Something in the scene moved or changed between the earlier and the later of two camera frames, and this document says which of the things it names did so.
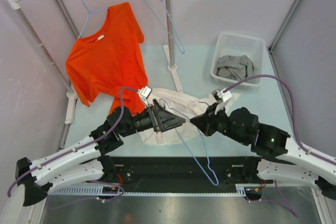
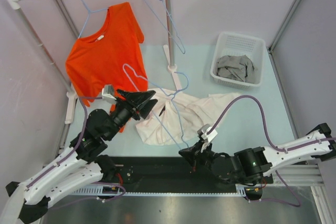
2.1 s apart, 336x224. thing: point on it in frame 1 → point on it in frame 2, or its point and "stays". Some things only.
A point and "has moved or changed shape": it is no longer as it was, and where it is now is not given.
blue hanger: (203, 140) has moved or changed shape
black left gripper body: (155, 117) → (124, 111)
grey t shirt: (238, 67) stays
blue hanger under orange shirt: (89, 11) stays
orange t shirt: (111, 61) stays
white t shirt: (185, 106) stays
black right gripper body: (217, 121) → (203, 159)
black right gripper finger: (201, 122) → (190, 154)
